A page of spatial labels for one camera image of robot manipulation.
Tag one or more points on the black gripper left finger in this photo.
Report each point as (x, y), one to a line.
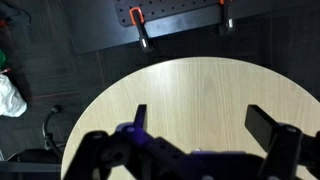
(131, 147)

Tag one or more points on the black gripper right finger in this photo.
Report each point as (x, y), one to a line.
(286, 146)

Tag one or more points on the round wooden table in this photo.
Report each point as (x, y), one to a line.
(199, 103)

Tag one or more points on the black office chair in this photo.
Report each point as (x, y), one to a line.
(42, 160)

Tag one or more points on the white plastic bag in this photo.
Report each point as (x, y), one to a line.
(11, 102)

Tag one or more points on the orange black clamp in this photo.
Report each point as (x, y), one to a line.
(227, 23)
(137, 20)

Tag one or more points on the black perforated mounting board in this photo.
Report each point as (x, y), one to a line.
(155, 9)

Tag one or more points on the green plastic bag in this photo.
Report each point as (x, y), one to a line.
(2, 58)

